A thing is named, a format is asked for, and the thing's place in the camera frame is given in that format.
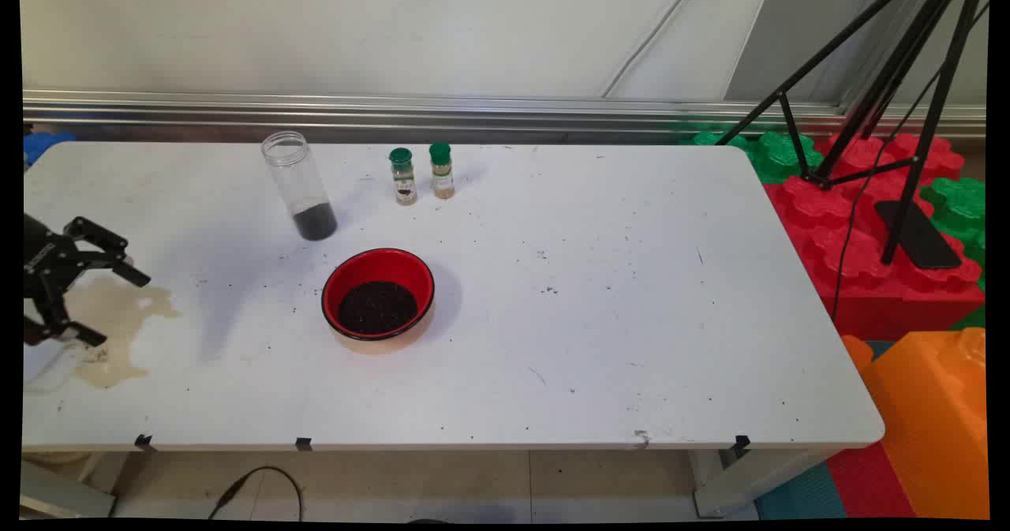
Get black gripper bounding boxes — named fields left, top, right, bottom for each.
left=23, top=214, right=152, bottom=348

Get clear plastic jar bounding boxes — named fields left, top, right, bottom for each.
left=261, top=131, right=339, bottom=241

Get blue foam block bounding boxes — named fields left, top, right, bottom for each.
left=24, top=130, right=76, bottom=167

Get white table leg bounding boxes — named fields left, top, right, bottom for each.
left=20, top=452, right=131, bottom=518
left=693, top=446, right=837, bottom=518

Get red bowl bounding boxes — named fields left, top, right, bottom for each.
left=321, top=248, right=436, bottom=342

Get black seeds pile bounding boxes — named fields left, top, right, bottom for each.
left=338, top=281, right=418, bottom=335

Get green-capped spice bottle dark contents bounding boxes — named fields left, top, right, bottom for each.
left=388, top=148, right=418, bottom=206

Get green-capped spice bottle tan contents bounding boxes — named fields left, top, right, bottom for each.
left=428, top=142, right=456, bottom=200

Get green foam building block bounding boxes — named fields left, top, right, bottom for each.
left=746, top=131, right=825, bottom=185
left=683, top=130, right=750, bottom=150
left=919, top=176, right=987, bottom=287

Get teal floor mat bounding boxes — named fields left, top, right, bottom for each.
left=754, top=460, right=849, bottom=520

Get red foam building block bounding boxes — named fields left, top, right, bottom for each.
left=761, top=133, right=987, bottom=341

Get red floor mat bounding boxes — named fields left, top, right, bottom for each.
left=825, top=440, right=916, bottom=518

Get black flat plate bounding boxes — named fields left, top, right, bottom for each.
left=873, top=200, right=963, bottom=270

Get orange foam building block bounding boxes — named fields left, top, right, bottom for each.
left=840, top=327, right=989, bottom=520

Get black tripod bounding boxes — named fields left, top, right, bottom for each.
left=714, top=0, right=989, bottom=267

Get black floor cable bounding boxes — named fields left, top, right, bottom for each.
left=208, top=466, right=305, bottom=522

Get aluminium wall rail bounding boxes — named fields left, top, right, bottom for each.
left=22, top=89, right=987, bottom=139

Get thin black tripod cable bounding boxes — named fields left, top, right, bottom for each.
left=830, top=0, right=989, bottom=320

